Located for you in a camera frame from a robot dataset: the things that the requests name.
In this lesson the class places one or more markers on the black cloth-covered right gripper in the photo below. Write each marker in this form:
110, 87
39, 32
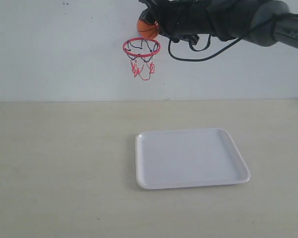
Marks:
179, 20

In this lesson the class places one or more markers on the small orange basketball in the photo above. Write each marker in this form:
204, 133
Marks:
148, 31

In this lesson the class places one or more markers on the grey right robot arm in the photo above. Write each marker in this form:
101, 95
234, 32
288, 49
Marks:
261, 22

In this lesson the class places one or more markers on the red mini basketball hoop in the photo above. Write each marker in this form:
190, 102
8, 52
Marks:
141, 52

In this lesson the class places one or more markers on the white rectangular plastic tray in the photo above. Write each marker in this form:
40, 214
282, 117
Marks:
172, 159

